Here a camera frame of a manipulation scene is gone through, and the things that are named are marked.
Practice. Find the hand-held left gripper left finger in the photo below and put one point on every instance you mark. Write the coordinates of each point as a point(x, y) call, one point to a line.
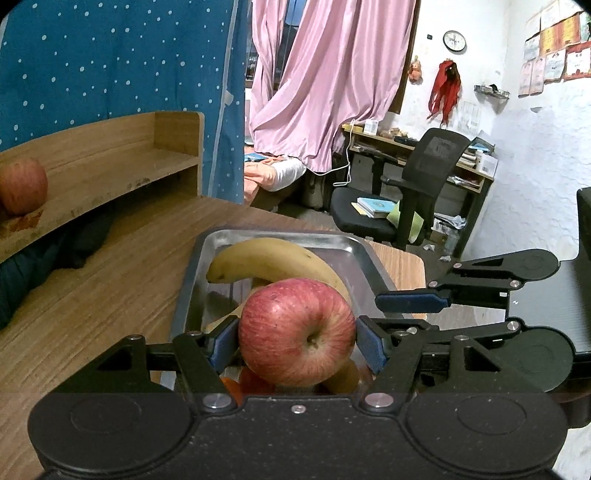
point(224, 345)

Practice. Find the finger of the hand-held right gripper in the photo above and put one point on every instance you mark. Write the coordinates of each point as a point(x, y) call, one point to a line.
point(480, 331)
point(411, 301)

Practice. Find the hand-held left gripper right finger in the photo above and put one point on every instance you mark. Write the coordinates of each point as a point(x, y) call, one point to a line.
point(369, 344)

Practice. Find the short curved yellow banana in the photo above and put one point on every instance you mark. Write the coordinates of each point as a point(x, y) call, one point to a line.
point(344, 379)

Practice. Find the orange tangerine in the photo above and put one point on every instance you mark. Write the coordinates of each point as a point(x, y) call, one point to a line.
point(256, 383)
point(232, 391)

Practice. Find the pale red apple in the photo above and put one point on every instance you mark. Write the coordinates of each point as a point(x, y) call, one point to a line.
point(286, 332)

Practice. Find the metal tray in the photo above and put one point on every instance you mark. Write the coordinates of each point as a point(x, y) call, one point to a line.
point(341, 249)

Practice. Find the long yellow banana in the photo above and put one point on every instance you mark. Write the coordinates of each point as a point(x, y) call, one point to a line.
point(268, 258)

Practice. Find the green paper folder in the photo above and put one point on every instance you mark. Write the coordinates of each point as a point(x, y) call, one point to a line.
point(415, 226)

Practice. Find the blue book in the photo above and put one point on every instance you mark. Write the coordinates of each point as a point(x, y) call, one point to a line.
point(376, 206)

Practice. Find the black office chair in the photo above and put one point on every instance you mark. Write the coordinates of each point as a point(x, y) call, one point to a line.
point(434, 157)

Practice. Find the stack of desk books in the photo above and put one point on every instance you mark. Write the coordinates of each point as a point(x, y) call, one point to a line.
point(478, 159)

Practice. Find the wooden background desk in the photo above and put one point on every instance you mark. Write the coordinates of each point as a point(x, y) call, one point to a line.
point(369, 147)

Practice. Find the small white box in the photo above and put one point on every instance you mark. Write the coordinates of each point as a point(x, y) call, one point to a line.
point(371, 127)

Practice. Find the pink white bedding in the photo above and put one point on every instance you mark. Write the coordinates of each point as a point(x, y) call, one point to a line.
point(272, 173)

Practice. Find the dark blue jacket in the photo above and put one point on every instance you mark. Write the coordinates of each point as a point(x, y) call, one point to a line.
point(27, 277)

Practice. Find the red hanging cloth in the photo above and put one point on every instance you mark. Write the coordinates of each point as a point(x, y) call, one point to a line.
point(444, 90)

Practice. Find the wooden desk shelf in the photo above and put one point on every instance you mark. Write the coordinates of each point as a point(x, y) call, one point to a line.
point(115, 157)

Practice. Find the pink curtain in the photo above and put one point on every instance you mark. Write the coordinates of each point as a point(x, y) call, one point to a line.
point(337, 83)

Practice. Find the hanging doll ornament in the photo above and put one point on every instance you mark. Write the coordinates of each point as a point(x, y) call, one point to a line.
point(415, 70)

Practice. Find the blue dotted curtain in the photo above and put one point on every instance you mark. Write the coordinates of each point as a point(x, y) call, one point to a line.
point(115, 55)

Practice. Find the white wall calendar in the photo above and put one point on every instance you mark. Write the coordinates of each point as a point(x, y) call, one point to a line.
point(470, 116)

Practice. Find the metal wall shelf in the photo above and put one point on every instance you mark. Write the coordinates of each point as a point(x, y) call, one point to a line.
point(491, 91)

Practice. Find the group of wall certificates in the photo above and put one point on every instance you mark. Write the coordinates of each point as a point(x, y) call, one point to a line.
point(558, 55)

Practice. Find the round wall clock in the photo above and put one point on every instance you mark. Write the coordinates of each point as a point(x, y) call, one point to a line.
point(454, 40)

